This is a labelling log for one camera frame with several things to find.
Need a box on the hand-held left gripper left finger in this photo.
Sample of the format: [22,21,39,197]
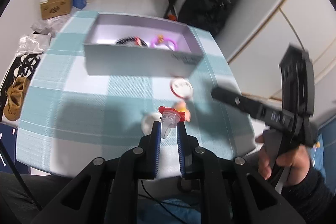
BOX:
[30,121,162,224]

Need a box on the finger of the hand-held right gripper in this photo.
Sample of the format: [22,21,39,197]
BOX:
[211,86,265,123]

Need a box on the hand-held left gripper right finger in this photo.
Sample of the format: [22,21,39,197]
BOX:
[176,123,306,224]

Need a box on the clear pacifier red shield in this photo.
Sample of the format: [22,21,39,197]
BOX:
[158,106,187,139]

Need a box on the grey cardboard box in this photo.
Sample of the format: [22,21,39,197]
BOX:
[83,13,205,77]

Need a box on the plastic ring bracelet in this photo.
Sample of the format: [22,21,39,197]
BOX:
[150,34,178,51]

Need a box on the hair tie with pink charm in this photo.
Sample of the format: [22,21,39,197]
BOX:
[133,37,150,48]

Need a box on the black beaded bracelet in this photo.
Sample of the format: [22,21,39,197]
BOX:
[115,36,139,46]

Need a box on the person's right forearm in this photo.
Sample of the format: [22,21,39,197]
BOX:
[282,165,336,224]

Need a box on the person's right hand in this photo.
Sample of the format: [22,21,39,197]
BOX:
[255,134,313,187]

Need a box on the plain white round badge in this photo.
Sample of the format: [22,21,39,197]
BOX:
[141,113,161,134]

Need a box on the small orange toy figure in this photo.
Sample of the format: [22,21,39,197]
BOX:
[175,101,192,123]

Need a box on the round badge with red rim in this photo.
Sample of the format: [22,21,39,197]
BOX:
[170,77,194,99]

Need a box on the white wardrobe with gold trim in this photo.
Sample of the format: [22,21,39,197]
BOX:
[227,0,336,130]

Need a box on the checkered teal tablecloth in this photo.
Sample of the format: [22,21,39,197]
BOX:
[16,10,259,178]

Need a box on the brown shoe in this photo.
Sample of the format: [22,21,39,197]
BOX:
[7,76,31,109]
[3,98,24,122]

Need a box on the dark blue printed box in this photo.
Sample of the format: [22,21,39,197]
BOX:
[0,122,19,175]

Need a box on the black and white patterned mat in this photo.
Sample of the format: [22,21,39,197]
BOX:
[0,53,42,121]

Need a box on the clear plastic bag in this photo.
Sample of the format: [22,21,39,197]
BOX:
[18,34,52,54]
[30,15,70,38]

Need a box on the brown cardboard box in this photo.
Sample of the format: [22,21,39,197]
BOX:
[39,0,74,20]

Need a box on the black cable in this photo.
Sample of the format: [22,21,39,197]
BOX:
[0,135,44,211]

